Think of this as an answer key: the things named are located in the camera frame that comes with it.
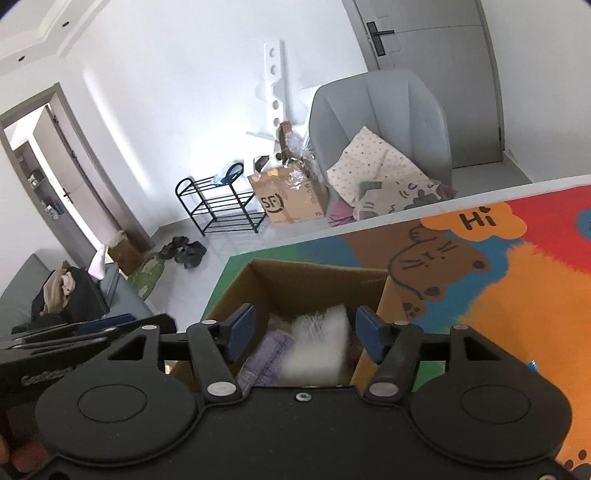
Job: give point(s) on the green patterned floor mat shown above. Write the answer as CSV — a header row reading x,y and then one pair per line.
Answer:
x,y
147,276

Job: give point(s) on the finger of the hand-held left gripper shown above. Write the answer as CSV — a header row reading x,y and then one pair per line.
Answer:
x,y
55,347
106,324

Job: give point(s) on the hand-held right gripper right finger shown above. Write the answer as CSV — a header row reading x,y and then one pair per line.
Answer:
x,y
369,330

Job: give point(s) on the black shoe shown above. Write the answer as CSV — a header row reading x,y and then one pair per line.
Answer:
x,y
195,254
174,247

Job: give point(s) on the grey door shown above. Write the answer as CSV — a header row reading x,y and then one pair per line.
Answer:
x,y
443,83

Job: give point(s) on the white tissue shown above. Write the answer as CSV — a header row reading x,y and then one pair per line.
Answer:
x,y
98,263

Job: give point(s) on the open white interior door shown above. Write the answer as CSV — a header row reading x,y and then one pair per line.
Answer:
x,y
69,170

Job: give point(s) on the small brown cardboard box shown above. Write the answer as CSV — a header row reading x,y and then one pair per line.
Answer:
x,y
125,251

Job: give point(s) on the white clear snack packet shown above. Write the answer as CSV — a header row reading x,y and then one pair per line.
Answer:
x,y
318,341

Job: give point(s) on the grey armchair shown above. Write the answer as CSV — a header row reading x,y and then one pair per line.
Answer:
x,y
397,101

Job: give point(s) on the colourful printed table mat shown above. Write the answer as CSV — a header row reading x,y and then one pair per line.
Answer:
x,y
531,286

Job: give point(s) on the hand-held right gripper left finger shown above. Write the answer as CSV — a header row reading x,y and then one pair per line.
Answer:
x,y
242,330

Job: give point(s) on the black bag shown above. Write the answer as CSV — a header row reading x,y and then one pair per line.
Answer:
x,y
85,300

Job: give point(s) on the blue snack packet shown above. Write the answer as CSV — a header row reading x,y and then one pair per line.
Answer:
x,y
532,365

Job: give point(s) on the printed cardboard box with clutter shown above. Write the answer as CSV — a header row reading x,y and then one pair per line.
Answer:
x,y
291,198

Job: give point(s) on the pink cloth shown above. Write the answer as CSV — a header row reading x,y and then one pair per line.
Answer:
x,y
340,214

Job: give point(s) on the blue item on shoe rack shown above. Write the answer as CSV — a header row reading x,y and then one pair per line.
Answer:
x,y
228,173

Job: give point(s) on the grey sofa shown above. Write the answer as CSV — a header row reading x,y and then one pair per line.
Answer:
x,y
124,295

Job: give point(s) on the person's left hand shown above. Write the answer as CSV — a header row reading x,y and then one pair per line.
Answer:
x,y
23,457

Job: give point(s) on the beige cloth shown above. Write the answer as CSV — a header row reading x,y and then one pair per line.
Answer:
x,y
62,288

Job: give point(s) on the white perforated rack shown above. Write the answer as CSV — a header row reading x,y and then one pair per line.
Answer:
x,y
276,78

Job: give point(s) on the black metal shoe rack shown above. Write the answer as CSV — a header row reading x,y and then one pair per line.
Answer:
x,y
217,207

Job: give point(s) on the purple snack packet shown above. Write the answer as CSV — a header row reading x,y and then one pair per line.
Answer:
x,y
270,357

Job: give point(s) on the dotted cream cushion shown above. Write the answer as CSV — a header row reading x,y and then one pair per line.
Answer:
x,y
374,170

